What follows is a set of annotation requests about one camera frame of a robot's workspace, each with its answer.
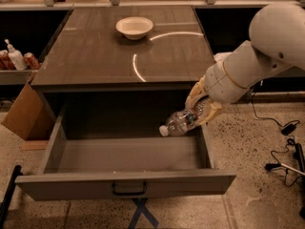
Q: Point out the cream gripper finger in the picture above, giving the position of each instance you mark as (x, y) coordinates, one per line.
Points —
(196, 93)
(206, 110)

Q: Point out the black power adapter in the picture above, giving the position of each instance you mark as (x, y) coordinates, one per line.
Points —
(288, 129)

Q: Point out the red soda can at edge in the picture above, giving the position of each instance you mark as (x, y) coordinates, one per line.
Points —
(5, 61)

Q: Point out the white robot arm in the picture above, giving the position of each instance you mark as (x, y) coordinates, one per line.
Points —
(276, 43)

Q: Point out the white paper bowl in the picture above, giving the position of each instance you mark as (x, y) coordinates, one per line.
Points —
(134, 28)

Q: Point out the black drawer handle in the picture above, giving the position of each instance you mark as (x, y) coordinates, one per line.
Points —
(129, 189)

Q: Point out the grey wooden cabinet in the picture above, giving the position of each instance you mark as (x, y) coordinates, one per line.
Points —
(90, 56)

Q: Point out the white pump bottle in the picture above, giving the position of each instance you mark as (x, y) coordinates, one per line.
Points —
(16, 57)

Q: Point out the folded white cloth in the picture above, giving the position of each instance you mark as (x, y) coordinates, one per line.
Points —
(221, 56)

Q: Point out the brown cardboard box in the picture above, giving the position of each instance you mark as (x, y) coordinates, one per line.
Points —
(28, 117)

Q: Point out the grey open top drawer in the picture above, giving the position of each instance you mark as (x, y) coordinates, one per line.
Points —
(97, 142)

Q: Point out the black bar lower left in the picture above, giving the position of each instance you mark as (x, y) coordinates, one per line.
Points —
(5, 204)

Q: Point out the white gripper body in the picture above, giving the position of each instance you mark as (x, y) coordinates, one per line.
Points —
(218, 82)

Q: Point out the clear plastic water bottle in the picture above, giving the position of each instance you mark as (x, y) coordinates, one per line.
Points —
(179, 123)

